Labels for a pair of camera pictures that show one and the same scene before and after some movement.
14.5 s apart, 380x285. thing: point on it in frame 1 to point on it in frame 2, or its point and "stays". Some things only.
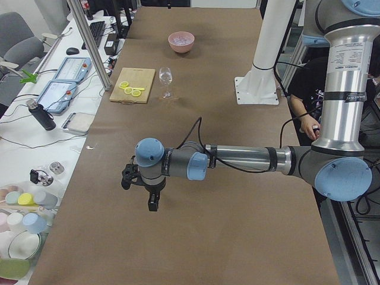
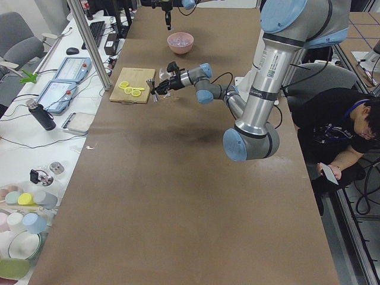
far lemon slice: (123, 85) stays
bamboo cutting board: (136, 78) stays
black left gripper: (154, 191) to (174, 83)
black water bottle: (43, 114) stays
